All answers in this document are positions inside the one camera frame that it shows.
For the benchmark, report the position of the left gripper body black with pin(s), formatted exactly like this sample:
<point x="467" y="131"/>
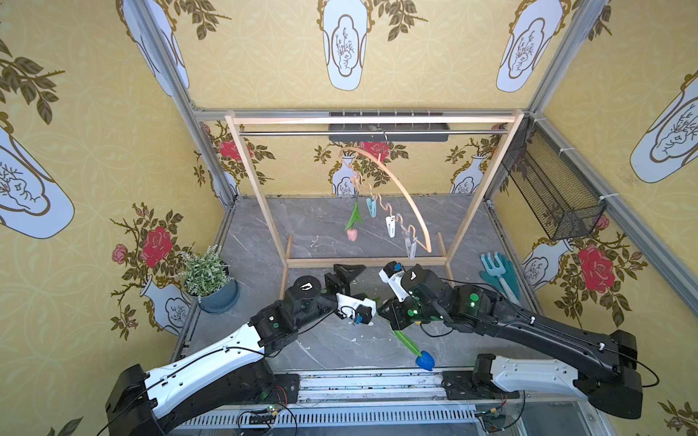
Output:
<point x="338" y="281"/>

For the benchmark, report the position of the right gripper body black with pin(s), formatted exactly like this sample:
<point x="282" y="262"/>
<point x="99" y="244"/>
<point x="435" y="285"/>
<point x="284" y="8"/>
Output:
<point x="393" y="313"/>

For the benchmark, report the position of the pink artificial tulip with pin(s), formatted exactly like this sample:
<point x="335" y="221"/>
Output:
<point x="356" y="216"/>

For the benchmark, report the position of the blue artificial tulip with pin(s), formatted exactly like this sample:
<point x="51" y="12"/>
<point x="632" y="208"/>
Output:
<point x="424" y="360"/>

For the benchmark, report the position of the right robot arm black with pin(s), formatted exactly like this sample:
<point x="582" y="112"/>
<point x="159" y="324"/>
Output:
<point x="606" y="364"/>

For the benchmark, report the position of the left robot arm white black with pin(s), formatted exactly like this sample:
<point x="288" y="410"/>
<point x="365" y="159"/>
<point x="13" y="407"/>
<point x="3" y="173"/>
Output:
<point x="234" y="369"/>

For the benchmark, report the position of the potted green plant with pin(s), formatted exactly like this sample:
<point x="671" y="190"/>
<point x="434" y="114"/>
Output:
<point x="208" y="280"/>

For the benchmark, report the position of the black vent panel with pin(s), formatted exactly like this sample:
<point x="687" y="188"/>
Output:
<point x="389" y="127"/>

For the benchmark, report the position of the metal rack rod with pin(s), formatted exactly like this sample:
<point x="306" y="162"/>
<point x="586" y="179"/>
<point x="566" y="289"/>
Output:
<point x="375" y="133"/>

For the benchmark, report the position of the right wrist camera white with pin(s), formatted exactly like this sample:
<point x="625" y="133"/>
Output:
<point x="392" y="275"/>

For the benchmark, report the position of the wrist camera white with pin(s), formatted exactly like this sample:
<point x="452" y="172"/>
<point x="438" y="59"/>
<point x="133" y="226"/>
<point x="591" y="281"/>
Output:
<point x="358" y="311"/>
<point x="392" y="275"/>

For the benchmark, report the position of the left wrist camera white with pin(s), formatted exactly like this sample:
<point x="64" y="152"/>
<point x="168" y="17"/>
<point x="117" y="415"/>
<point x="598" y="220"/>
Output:
<point x="358" y="311"/>

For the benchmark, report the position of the metal base rail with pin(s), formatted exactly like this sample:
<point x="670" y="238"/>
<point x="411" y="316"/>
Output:
<point x="354" y="398"/>

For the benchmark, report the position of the electronics board with wires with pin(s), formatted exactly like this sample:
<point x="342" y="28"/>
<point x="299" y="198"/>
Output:
<point x="268" y="416"/>

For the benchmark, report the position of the black wire mesh basket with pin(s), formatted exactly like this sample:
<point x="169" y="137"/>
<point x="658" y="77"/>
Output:
<point x="561" y="197"/>

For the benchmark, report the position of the wooden clothes rack frame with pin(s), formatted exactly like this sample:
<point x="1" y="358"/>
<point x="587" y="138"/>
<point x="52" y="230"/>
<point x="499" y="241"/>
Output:
<point x="513" y="122"/>

